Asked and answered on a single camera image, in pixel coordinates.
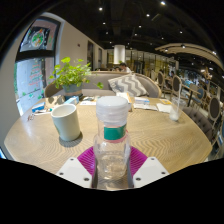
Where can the printed white leaflet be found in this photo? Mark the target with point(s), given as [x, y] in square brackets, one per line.
[88, 101]

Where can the small light blue box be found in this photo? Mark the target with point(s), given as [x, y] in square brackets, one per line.
[71, 100]

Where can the green potted plant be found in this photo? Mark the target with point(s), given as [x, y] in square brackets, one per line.
[71, 75]

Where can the white ceramic cup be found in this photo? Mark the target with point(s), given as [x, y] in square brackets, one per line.
[66, 123]

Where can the white paper sheet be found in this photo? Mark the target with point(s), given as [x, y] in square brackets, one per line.
[145, 107]

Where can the person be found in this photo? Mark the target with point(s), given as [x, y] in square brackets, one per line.
[125, 68]

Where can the group of wooden chairs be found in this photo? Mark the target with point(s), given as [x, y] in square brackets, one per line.
[176, 83]

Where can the white orange cardboard box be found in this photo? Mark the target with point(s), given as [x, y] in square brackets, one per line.
[129, 98]

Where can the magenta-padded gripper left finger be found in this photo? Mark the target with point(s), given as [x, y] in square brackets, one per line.
[75, 170]

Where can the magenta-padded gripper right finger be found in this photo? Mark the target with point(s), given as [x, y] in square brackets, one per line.
[150, 170]

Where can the colourful window poster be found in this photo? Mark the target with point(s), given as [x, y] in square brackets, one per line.
[38, 38]

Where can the small white blue box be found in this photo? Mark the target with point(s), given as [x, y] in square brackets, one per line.
[141, 100]

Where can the clear plastic cup with straw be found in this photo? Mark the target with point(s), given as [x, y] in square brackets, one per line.
[175, 111]

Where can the grey curved sofa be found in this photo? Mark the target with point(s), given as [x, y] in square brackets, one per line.
[100, 81]

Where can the group of ceiling lights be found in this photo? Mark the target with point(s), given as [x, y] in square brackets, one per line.
[162, 3]

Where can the white napkin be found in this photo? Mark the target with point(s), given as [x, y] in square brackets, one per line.
[164, 108]

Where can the blue white card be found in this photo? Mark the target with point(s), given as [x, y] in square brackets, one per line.
[38, 107]

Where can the yellow card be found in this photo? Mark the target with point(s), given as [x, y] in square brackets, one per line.
[165, 101]

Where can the brown cardboard sheet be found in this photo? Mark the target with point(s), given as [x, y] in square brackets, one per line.
[55, 101]

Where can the grey white chevron pillow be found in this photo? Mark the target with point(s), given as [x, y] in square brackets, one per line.
[128, 85]

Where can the clear plastic bottle white cap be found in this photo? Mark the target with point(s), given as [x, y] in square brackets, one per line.
[111, 153]

